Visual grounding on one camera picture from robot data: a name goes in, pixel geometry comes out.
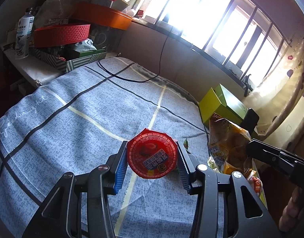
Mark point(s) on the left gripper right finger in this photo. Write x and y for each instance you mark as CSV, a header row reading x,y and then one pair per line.
x,y
187,164

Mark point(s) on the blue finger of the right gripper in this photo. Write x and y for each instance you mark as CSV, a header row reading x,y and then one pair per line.
x,y
262,152

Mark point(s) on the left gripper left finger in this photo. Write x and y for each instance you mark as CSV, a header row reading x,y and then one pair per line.
x,y
117,170

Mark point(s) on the orange yellow chips bag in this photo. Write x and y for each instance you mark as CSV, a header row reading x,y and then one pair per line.
x,y
227,148

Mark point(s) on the green snack packet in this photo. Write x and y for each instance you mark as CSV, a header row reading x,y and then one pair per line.
x,y
185,143

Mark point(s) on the red lid jelly cup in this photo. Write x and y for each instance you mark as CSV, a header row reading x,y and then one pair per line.
x,y
152,154

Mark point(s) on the right hand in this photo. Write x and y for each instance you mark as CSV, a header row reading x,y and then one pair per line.
x,y
291,211

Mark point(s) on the black smartphone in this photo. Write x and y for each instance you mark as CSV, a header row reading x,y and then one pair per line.
x,y
250,121

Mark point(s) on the shallow green-rimmed box tray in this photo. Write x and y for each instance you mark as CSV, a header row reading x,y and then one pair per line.
x,y
257,186

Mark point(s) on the grey plaid bed sheet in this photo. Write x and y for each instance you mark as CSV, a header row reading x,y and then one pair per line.
x,y
76,121

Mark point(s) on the green cardboard box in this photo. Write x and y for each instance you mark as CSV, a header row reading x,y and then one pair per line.
x,y
220,102

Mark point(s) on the bedside white table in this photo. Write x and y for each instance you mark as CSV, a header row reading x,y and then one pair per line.
x,y
35,71

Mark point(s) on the red woven basket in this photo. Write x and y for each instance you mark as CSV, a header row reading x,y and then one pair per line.
x,y
60,35

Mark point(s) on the orange storage box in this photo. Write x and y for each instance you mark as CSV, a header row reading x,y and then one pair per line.
x,y
104,16

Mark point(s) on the white plastic bottle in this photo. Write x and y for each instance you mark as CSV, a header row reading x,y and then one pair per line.
x,y
24,31

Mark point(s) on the black window clamp mount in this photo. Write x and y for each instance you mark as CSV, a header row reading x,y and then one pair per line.
x,y
248,87

